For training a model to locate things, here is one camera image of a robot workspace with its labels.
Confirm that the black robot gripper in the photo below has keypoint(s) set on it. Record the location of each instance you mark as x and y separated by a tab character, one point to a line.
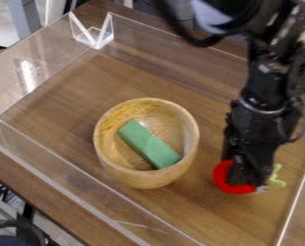
253	135

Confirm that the red plush fruit green stem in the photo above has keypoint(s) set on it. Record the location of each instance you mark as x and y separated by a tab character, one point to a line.
240	189

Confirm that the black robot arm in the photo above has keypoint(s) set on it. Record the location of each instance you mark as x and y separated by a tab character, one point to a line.
273	25

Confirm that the green rectangular block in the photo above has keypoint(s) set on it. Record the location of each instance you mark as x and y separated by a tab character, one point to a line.
159	155

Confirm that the round wooden bowl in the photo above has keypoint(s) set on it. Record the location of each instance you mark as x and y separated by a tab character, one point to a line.
115	160

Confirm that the clear acrylic tray enclosure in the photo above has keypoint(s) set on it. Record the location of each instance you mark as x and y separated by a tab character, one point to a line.
58	86

